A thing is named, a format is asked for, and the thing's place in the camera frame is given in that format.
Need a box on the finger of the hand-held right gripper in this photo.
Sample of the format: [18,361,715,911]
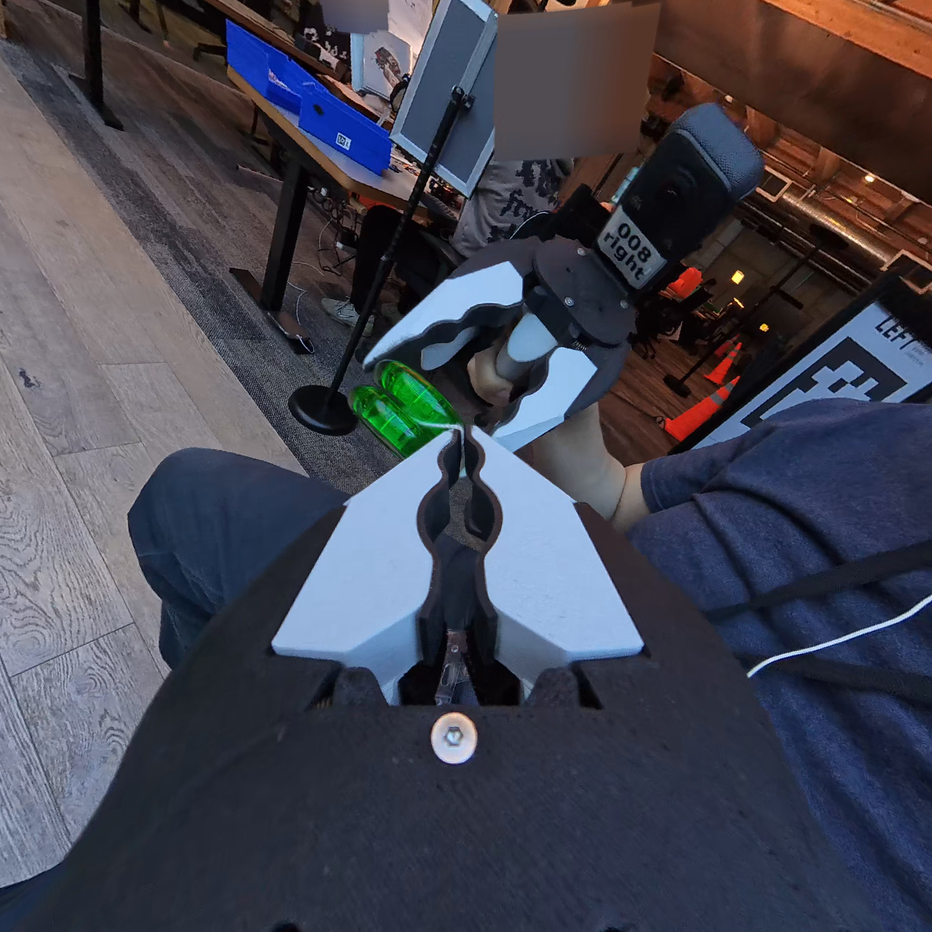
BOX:
[362,261,527,374]
[489,344,599,454]

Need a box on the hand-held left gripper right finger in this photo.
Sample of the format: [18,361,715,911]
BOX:
[466,424,646,706]

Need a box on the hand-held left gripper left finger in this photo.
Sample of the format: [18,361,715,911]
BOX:
[271,430,467,706]

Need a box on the green yoyo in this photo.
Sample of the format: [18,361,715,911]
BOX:
[349,359,467,460]

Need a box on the person's right forearm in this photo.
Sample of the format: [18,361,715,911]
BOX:
[520,402,649,536]

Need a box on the person's right hand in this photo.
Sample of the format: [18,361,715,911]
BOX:
[466,348,529,431]

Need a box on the person's dark pants leg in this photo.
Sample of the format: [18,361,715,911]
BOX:
[127,448,350,671]

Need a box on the black floor stand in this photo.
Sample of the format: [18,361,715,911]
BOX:
[289,87,468,436]

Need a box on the wooden table with black legs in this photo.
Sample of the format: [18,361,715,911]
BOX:
[227,66,467,355]
[73,0,343,132]

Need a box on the grey panel on stand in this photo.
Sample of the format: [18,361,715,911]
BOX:
[389,0,499,199]

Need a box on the blue plastic bin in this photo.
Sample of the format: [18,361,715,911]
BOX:
[299,87,393,176]
[224,19,329,114]

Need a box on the white printed box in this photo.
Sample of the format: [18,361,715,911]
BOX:
[351,31,417,101]

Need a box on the person's blue shirt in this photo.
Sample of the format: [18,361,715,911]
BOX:
[626,399,932,932]

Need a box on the black framed tag sign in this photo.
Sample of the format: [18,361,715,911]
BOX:
[684,273,932,452]

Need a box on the black stanchion post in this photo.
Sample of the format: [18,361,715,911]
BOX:
[663,291,795,399]

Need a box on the black lanyard strap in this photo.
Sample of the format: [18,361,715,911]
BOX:
[702,539,932,711]

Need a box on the thin white cable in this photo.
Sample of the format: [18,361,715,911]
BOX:
[746,593,932,680]

